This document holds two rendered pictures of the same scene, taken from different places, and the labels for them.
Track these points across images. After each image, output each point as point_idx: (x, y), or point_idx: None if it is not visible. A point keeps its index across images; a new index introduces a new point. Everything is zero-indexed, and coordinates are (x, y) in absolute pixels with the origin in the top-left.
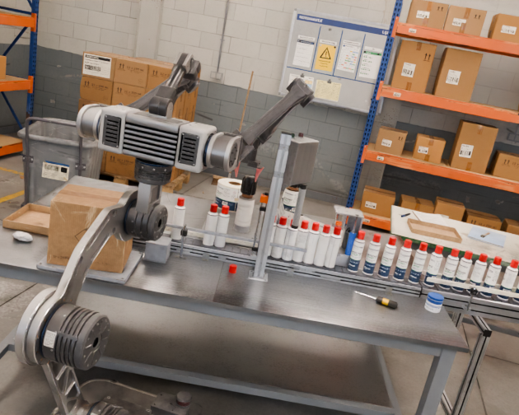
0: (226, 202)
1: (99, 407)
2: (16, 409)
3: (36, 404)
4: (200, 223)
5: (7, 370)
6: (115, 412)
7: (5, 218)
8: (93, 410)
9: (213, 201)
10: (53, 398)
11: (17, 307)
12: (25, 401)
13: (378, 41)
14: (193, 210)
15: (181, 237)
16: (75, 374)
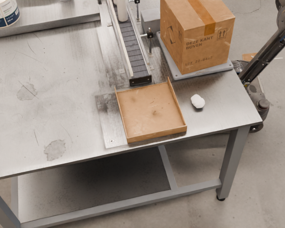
0: (17, 9)
1: (235, 69)
2: (197, 178)
3: (186, 171)
4: (50, 31)
5: (165, 212)
6: (233, 62)
7: (183, 125)
8: (239, 71)
9: None
10: (174, 165)
11: None
12: (187, 179)
13: None
14: (14, 46)
15: (117, 17)
16: (252, 59)
